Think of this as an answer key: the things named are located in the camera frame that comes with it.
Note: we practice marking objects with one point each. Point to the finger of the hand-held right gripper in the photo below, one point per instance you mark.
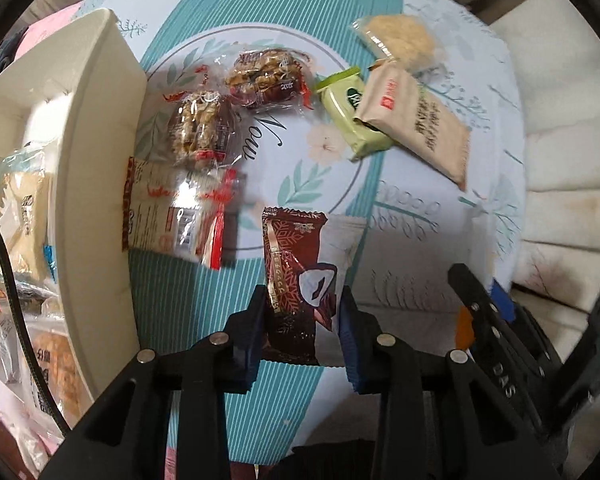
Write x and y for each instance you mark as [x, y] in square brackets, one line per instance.
[501, 300]

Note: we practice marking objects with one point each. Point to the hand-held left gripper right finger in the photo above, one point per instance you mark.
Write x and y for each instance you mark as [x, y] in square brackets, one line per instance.
[355, 355]

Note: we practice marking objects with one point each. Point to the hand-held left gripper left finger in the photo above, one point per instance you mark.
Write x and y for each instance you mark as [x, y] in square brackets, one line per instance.
[250, 350]

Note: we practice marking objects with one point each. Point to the brown chocolate snack packet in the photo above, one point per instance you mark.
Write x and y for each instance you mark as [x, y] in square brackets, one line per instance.
[290, 270]

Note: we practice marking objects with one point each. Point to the white red snack packet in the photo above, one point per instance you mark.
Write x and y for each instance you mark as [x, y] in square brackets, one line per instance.
[170, 210]

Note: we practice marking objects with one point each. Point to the orange cookie packet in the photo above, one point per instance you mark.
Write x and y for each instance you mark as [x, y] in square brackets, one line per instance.
[55, 375]

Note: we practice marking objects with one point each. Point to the beige cracker packet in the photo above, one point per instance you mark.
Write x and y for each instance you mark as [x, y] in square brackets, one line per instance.
[420, 120]

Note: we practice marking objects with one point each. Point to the walnut date packet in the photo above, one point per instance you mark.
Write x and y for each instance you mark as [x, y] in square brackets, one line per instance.
[267, 77]
[200, 125]

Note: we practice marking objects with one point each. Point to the white plastic tray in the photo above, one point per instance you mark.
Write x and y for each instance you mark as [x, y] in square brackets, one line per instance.
[100, 160]

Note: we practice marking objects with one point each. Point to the green snack packet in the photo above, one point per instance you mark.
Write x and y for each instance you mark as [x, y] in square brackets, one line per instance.
[345, 110]

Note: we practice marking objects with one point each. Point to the large clear bread packet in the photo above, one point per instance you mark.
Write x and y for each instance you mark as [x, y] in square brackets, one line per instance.
[22, 200]

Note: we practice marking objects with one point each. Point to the round yellow cake packet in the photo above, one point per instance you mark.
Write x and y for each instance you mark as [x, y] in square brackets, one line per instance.
[405, 37]

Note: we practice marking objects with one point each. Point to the teal tree print tablecloth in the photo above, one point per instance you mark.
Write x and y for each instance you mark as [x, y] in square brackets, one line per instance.
[430, 240]

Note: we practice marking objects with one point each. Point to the cream leaf print curtain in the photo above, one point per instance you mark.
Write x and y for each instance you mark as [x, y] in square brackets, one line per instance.
[570, 160]

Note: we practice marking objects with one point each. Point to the pink quilt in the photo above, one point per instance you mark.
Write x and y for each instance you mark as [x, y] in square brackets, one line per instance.
[50, 25]

